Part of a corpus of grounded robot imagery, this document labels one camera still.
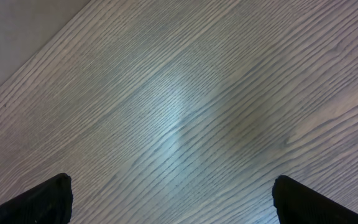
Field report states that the cardboard back panel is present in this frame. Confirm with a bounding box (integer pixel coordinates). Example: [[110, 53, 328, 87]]
[[0, 0, 89, 86]]

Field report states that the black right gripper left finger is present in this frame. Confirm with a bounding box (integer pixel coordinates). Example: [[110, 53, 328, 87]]
[[0, 173, 73, 224]]

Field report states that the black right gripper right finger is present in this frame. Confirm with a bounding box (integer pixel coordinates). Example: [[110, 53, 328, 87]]
[[272, 175, 358, 224]]

